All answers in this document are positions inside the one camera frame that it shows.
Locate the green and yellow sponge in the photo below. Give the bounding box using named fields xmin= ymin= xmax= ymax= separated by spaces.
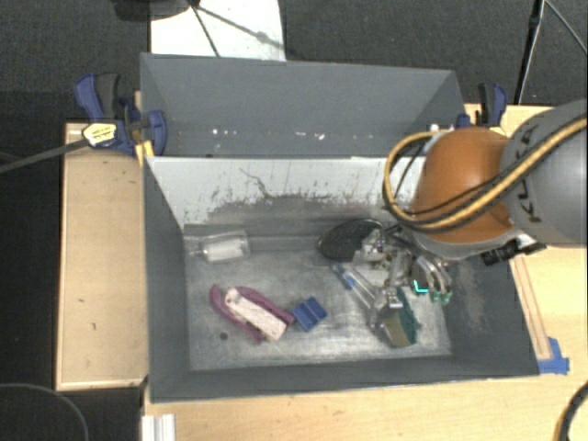
xmin=379 ymin=287 xmax=423 ymax=349

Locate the black oval case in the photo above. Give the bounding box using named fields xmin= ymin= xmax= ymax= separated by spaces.
xmin=316 ymin=218 xmax=383 ymax=262

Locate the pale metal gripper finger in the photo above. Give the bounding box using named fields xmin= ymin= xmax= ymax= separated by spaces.
xmin=385 ymin=288 xmax=407 ymax=314
xmin=367 ymin=299 xmax=390 ymax=334

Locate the blue and clear pen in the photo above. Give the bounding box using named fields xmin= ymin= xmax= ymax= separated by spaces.
xmin=331 ymin=263 xmax=383 ymax=312

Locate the purple and white stapler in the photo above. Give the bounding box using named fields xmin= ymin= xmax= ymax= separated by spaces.
xmin=209 ymin=283 xmax=296 ymax=345

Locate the pale wood board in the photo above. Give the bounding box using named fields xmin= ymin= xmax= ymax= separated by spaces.
xmin=54 ymin=121 xmax=151 ymax=392

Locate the grey metal bin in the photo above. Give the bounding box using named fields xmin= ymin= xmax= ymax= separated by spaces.
xmin=139 ymin=51 xmax=541 ymax=403

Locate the blue block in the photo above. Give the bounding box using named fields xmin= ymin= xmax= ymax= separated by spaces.
xmin=291 ymin=296 xmax=329 ymax=333

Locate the black cylinder on white bracket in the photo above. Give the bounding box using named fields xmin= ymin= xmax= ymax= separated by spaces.
xmin=480 ymin=239 xmax=548 ymax=266

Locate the clear plastic bottle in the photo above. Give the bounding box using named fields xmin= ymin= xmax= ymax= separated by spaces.
xmin=189 ymin=230 xmax=252 ymax=265

